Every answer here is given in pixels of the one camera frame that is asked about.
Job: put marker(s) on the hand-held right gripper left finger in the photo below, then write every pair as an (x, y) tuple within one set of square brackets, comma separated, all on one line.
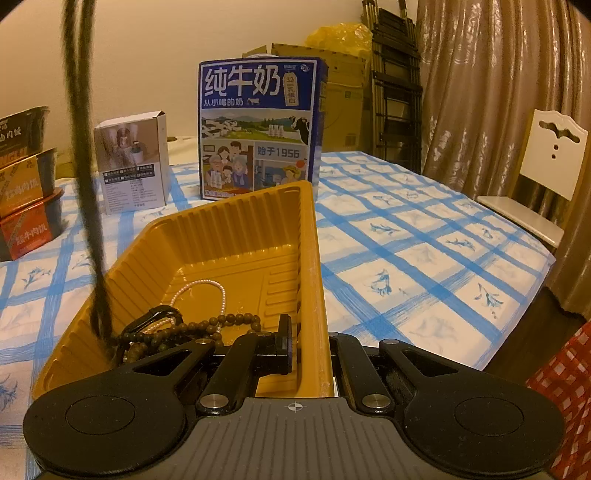
[(284, 350)]

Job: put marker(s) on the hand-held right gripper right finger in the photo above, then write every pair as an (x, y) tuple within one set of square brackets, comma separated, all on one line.
[(341, 350)]

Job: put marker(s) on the yellow plastic tray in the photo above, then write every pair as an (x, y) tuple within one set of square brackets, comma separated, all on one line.
[(221, 240)]

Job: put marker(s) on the blue checked tablecloth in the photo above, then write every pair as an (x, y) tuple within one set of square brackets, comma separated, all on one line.
[(415, 258)]

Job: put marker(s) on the blue illustrated milk carton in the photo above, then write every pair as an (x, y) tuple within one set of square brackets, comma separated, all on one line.
[(258, 138)]

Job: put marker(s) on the red checked cloth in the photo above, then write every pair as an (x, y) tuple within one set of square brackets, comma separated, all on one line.
[(568, 369)]

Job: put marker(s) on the small white product box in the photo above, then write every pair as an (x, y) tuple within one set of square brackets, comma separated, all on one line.
[(131, 170)]

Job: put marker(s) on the cardboard box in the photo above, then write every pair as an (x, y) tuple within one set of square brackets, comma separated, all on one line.
[(344, 92)]

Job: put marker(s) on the red label rice bowl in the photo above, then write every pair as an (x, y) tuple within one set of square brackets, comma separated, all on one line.
[(32, 230)]

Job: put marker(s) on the white chair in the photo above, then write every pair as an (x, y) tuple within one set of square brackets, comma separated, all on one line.
[(549, 157)]

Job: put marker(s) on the black folding rack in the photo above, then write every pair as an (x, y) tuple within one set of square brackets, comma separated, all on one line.
[(392, 69)]

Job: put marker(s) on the yellow label rice bowl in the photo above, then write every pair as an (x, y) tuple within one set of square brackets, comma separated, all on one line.
[(27, 180)]

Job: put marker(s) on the yellow plastic bag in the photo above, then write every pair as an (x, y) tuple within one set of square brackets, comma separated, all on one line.
[(337, 39)]

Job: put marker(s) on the beige curtain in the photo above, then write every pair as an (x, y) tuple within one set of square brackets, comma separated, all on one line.
[(485, 69)]

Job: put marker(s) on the black label rice bowl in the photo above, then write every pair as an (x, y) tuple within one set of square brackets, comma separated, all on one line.
[(23, 134)]

